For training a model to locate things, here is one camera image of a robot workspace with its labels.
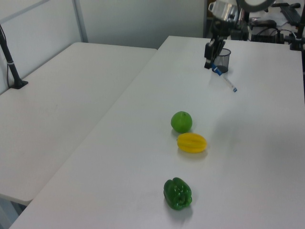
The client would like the dark green box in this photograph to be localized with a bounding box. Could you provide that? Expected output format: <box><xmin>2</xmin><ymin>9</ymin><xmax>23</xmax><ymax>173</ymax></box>
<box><xmin>230</xmin><ymin>22</ymin><xmax>249</xmax><ymax>41</ymax></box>

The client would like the yellow star fruit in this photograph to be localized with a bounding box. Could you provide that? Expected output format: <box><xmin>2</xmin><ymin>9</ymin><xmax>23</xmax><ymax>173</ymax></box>
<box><xmin>176</xmin><ymin>133</ymin><xmax>207</xmax><ymax>154</ymax></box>

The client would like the grey partition frame post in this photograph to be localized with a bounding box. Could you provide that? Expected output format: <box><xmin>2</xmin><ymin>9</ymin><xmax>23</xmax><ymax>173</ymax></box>
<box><xmin>72</xmin><ymin>0</ymin><xmax>89</xmax><ymax>44</ymax></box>

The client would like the black electronics box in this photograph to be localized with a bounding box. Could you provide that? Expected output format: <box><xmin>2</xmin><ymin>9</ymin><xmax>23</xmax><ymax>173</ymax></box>
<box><xmin>251</xmin><ymin>33</ymin><xmax>285</xmax><ymax>44</ymax></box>

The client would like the black keyboard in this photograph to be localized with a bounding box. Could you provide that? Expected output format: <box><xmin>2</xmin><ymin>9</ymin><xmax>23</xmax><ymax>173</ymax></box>
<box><xmin>279</xmin><ymin>4</ymin><xmax>302</xmax><ymax>26</ymax></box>

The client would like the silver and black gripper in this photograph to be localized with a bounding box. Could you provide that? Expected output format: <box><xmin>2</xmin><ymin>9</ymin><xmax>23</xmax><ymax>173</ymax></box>
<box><xmin>203</xmin><ymin>0</ymin><xmax>239</xmax><ymax>70</ymax></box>

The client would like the green bell pepper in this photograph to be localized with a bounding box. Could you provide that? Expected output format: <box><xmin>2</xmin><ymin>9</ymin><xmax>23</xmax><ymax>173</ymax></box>
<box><xmin>163</xmin><ymin>177</ymin><xmax>193</xmax><ymax>211</ymax></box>

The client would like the blue and white marker pen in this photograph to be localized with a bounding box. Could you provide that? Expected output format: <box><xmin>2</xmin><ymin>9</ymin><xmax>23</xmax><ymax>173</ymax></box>
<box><xmin>211</xmin><ymin>63</ymin><xmax>239</xmax><ymax>93</ymax></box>

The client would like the white side table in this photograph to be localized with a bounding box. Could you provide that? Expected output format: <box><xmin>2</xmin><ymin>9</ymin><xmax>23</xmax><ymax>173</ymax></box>
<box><xmin>0</xmin><ymin>42</ymin><xmax>158</xmax><ymax>206</ymax></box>

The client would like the black handheld device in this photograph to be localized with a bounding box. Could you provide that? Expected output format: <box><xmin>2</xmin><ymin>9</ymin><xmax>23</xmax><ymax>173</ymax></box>
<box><xmin>249</xmin><ymin>19</ymin><xmax>277</xmax><ymax>31</ymax></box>

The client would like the black mesh pen cup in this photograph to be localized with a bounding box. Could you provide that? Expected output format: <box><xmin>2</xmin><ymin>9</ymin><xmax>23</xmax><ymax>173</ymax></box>
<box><xmin>211</xmin><ymin>48</ymin><xmax>232</xmax><ymax>73</ymax></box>

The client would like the round green fruit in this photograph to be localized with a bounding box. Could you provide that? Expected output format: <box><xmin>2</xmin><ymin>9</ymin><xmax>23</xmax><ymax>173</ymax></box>
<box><xmin>170</xmin><ymin>111</ymin><xmax>193</xmax><ymax>134</ymax></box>

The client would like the black clamp camera stand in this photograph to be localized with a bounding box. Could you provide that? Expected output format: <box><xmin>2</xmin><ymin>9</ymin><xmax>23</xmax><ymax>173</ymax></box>
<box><xmin>289</xmin><ymin>0</ymin><xmax>305</xmax><ymax>51</ymax></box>

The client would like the black camera stand pole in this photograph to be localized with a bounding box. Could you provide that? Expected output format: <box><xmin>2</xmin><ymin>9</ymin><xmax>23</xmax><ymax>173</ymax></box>
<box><xmin>0</xmin><ymin>23</ymin><xmax>29</xmax><ymax>90</ymax></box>

